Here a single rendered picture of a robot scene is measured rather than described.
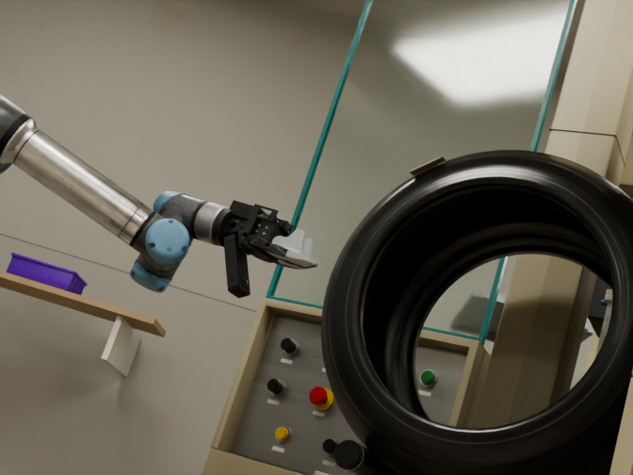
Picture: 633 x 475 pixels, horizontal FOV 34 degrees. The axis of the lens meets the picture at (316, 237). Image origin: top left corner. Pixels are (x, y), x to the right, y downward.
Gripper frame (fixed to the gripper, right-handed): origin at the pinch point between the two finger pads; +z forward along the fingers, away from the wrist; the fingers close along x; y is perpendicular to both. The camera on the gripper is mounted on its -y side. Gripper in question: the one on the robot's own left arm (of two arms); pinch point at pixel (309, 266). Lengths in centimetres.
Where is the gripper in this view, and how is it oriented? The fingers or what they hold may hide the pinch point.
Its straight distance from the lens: 180.2
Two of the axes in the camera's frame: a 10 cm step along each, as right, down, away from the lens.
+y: 4.0, -8.9, 2.2
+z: 8.3, 2.5, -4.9
